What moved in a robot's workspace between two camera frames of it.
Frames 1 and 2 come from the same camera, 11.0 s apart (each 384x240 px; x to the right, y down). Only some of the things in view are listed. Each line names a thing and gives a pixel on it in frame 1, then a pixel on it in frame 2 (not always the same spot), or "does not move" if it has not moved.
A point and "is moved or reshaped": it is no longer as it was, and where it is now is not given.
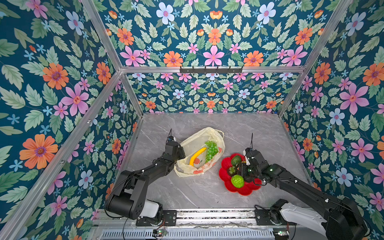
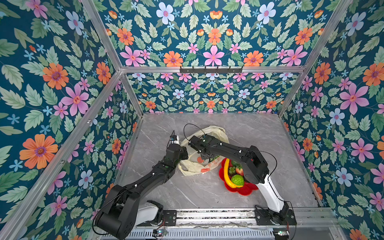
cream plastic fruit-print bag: x=203 y=149 does not move
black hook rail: x=211 y=70 does not move
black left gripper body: x=179 y=154 does not move
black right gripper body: x=247 y=171 to x=206 y=156
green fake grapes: x=211 y=151 is moved or reshaped
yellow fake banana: x=193 y=158 to x=228 y=179
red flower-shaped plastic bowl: x=248 y=187 does not move
